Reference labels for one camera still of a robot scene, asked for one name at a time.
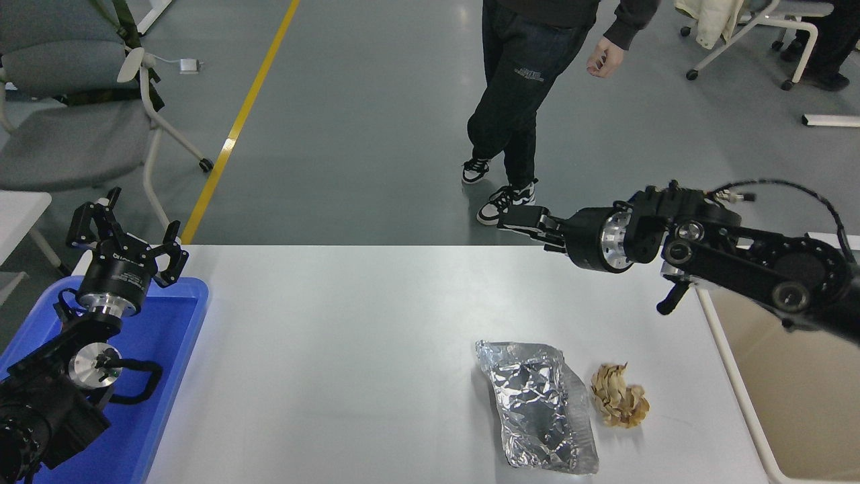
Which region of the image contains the blue plastic tray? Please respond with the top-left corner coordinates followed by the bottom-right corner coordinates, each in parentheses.
top-left (0, 274), bottom-right (210, 484)

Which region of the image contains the large pale plastic bin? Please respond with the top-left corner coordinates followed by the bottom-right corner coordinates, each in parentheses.
top-left (695, 286), bottom-right (860, 484)

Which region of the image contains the person's left hand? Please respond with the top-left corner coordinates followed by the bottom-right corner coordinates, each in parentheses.
top-left (586, 37), bottom-right (626, 79)

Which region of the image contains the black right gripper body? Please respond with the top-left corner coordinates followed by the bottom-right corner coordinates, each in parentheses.
top-left (564, 208), bottom-right (612, 271)

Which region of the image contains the cream jacket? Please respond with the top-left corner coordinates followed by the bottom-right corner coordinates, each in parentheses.
top-left (674, 0), bottom-right (745, 50)

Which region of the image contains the standing person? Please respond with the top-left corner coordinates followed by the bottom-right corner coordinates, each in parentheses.
top-left (461, 0), bottom-right (662, 226)

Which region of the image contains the grey office chair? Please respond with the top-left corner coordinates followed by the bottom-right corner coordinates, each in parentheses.
top-left (0, 0), bottom-right (216, 233)

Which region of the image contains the silver foil tray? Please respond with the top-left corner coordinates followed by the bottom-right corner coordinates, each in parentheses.
top-left (476, 339), bottom-right (601, 475)

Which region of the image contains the white power adapter with cable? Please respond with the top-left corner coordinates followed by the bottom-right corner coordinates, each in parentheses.
top-left (151, 57), bottom-right (202, 75)

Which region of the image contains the tan paper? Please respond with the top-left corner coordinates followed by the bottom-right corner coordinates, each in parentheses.
top-left (591, 362), bottom-right (651, 428)

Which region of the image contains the white framed wheeled chair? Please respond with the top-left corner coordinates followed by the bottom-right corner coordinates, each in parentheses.
top-left (680, 0), bottom-right (834, 89)

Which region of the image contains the olive green strap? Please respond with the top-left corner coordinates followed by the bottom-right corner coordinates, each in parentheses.
top-left (57, 0), bottom-right (165, 114)

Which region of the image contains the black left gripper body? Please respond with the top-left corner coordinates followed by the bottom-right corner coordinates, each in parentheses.
top-left (77, 235), bottom-right (161, 307)

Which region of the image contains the white side table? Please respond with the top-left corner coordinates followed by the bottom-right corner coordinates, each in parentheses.
top-left (0, 190), bottom-right (71, 307)

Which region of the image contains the white furniture foot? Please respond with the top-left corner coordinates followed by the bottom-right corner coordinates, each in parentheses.
top-left (136, 0), bottom-right (174, 36)

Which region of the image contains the seated person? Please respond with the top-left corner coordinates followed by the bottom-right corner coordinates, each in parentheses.
top-left (779, 0), bottom-right (860, 90)

